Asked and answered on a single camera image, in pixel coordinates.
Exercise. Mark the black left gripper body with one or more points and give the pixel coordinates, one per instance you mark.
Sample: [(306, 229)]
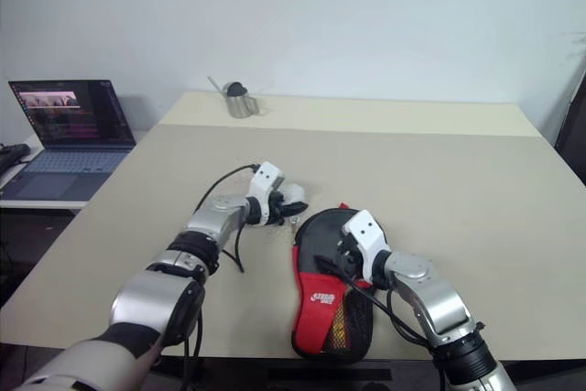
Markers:
[(276, 208)]

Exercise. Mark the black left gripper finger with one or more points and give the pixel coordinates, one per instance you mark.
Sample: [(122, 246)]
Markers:
[(293, 209), (286, 193)]

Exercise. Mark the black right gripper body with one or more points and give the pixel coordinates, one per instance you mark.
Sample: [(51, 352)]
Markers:
[(349, 260)]

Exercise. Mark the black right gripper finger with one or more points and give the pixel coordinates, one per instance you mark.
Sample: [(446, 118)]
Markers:
[(326, 263)]

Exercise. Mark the black and red paddle case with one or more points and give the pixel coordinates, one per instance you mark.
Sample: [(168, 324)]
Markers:
[(320, 308)]

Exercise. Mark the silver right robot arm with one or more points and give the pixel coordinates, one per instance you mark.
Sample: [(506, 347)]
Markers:
[(439, 299)]

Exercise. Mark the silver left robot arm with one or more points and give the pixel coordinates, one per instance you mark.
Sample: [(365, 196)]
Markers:
[(151, 299)]

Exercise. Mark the stainless steel pitcher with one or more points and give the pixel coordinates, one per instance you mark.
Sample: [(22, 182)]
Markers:
[(242, 107)]

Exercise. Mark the black pitcher lid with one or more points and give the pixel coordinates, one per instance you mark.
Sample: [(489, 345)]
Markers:
[(237, 89)]

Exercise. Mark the open grey laptop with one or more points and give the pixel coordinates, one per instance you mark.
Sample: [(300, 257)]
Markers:
[(68, 134)]

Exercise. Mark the white side desk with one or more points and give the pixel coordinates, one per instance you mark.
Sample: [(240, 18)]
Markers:
[(27, 204)]

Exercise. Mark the dark chair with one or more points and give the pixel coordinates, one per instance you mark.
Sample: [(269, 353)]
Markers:
[(572, 134)]

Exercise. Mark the black desk device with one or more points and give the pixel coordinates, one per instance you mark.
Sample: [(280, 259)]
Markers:
[(11, 153)]

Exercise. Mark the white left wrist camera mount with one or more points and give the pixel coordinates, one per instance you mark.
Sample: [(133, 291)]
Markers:
[(266, 177)]

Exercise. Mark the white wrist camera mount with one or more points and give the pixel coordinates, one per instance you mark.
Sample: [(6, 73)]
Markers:
[(366, 231), (266, 177)]

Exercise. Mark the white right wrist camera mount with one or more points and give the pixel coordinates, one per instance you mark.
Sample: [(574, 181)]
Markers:
[(366, 231)]

